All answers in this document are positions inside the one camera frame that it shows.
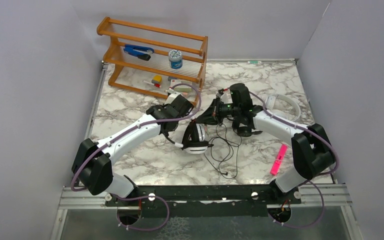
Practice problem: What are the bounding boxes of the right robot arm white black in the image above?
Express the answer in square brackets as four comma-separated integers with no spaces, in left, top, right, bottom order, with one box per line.
[195,83,338,204]

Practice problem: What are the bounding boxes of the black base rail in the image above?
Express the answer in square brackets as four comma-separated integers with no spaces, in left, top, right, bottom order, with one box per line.
[104,184,302,219]

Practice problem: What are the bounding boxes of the yellow grey small object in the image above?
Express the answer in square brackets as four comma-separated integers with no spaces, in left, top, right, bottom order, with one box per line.
[151,75,163,85]

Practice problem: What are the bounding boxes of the blue lidded jar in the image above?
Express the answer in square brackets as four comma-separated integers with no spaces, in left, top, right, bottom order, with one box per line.
[167,49,183,69]

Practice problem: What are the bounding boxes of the blue black hand tool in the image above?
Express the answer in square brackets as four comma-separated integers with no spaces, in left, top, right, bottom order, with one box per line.
[123,44,155,61]

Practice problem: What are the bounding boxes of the white black gaming headset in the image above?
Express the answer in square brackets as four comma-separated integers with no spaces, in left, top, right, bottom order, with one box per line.
[163,120,214,155]

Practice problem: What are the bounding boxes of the small black on-ear headphones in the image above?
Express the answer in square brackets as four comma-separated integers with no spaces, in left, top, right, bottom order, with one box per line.
[232,118,263,138]

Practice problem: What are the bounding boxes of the red white marker pen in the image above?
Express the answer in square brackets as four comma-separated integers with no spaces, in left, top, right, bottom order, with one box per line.
[142,80,161,88]

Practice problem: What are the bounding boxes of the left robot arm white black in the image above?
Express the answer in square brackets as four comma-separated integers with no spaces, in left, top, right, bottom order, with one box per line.
[71,95,194,206]

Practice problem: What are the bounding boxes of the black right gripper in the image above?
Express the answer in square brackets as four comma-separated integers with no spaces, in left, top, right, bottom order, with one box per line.
[195,96,241,127]

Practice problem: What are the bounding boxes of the white over-ear headphones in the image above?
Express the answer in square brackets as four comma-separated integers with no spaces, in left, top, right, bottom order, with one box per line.
[266,94,302,122]

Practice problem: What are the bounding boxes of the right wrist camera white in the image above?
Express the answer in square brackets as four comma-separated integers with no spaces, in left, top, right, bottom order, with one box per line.
[216,88,229,104]

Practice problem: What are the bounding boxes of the small white red box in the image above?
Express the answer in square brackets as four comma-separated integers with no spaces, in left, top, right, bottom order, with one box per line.
[169,79,192,93]

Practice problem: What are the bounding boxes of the wooden orange shelf rack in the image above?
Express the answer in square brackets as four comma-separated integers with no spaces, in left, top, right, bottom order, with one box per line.
[96,16,209,99]

